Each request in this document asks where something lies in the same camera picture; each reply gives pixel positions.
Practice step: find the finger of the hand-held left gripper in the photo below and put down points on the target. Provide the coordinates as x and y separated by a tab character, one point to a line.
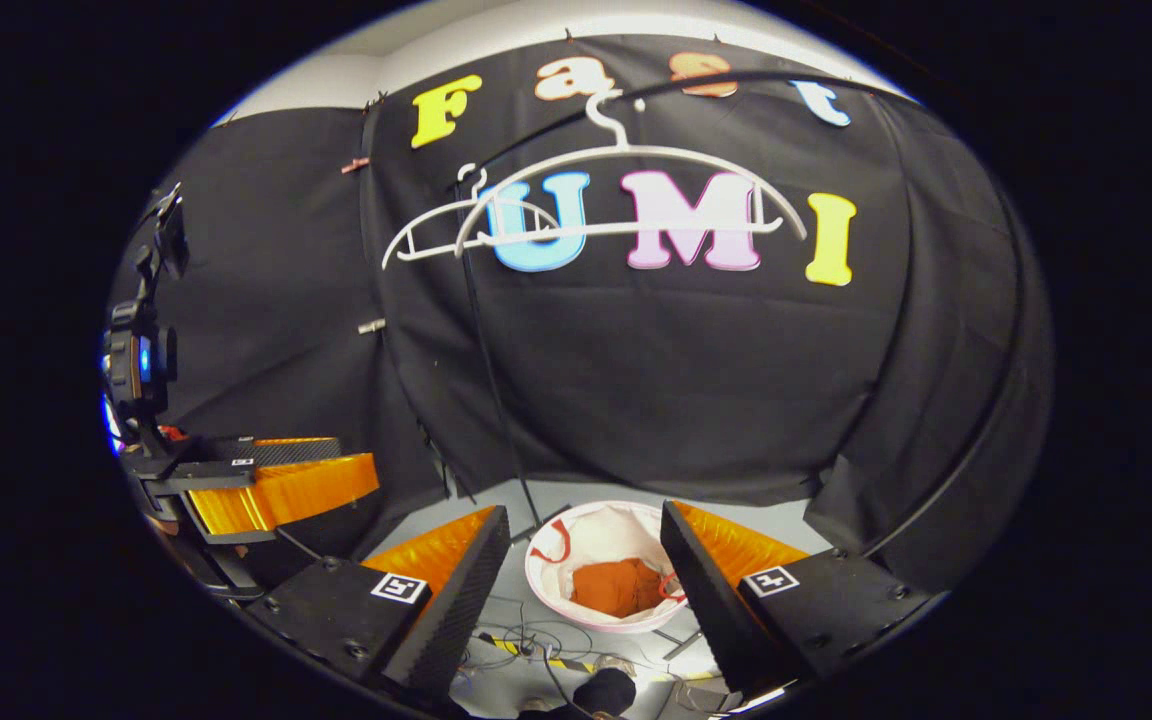
286	452
196	475

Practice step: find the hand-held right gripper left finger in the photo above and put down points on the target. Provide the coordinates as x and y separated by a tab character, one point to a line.
456	600

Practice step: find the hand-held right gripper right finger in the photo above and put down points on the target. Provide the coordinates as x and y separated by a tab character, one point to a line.
706	600

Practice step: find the white plastic hanger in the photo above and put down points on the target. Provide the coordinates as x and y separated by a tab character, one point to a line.
626	150
456	206

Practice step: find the black clothes rack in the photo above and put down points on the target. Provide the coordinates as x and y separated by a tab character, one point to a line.
736	76

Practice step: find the dark rounded object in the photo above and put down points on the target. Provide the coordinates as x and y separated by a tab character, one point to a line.
604	692

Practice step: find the silver clip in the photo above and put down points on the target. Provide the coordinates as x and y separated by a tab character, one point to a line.
372	326

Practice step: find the black backdrop cloth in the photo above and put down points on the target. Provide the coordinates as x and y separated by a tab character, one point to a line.
686	380

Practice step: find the red clip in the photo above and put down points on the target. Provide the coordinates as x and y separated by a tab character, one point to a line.
356	165

